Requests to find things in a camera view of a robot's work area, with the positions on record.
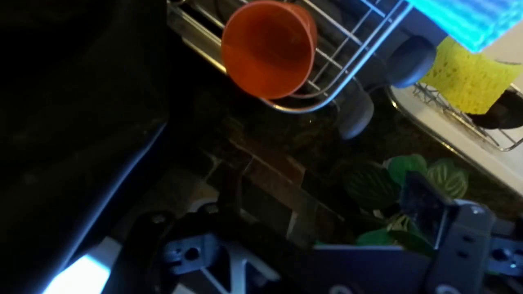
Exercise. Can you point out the blue dish cloth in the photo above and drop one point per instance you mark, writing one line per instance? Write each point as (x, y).
(473, 23)

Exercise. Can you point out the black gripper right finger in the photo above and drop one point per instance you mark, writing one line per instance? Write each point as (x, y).
(479, 254)

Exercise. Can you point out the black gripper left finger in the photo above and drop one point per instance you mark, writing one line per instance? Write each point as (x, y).
(200, 254)

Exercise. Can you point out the white kitchen sink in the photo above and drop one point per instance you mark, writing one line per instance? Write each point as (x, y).
(504, 167)

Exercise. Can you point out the green leafy plant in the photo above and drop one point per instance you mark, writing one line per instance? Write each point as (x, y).
(406, 200)

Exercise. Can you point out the orange plastic cup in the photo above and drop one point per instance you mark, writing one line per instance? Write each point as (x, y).
(268, 48)

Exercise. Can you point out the stainless steel dish rack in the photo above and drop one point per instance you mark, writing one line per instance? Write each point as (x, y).
(350, 36)

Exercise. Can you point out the yellow sponge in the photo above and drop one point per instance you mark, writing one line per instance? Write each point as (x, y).
(469, 82)

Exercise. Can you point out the wire sponge caddy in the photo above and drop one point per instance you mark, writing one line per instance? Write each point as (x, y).
(500, 139)

